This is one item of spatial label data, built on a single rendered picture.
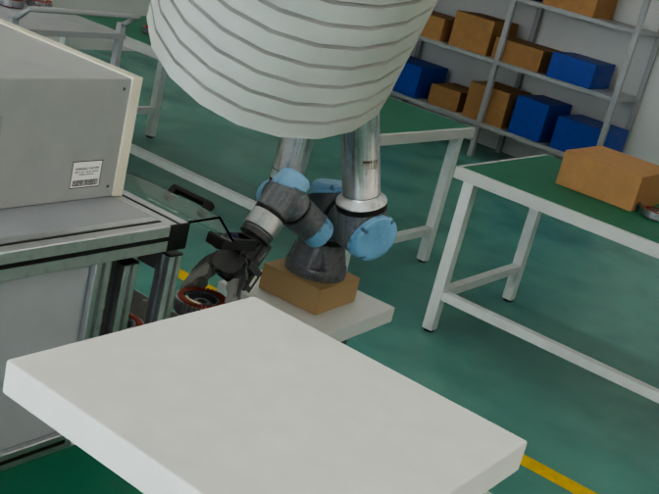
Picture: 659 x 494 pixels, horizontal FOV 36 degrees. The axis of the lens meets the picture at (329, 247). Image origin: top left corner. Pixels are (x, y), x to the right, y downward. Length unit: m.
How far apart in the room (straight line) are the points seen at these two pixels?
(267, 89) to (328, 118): 0.04
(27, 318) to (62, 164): 0.26
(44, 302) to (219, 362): 0.57
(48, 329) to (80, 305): 0.06
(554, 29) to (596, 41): 0.37
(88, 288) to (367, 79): 1.06
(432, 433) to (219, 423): 0.21
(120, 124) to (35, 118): 0.17
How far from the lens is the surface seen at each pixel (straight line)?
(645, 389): 4.17
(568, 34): 8.61
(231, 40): 0.57
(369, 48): 0.58
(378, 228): 2.28
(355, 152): 2.22
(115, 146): 1.72
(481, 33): 8.34
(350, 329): 2.42
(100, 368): 0.99
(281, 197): 2.16
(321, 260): 2.43
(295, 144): 2.29
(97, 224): 1.61
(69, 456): 1.71
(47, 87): 1.59
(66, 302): 1.59
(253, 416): 0.96
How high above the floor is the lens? 1.66
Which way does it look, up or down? 18 degrees down
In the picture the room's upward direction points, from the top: 14 degrees clockwise
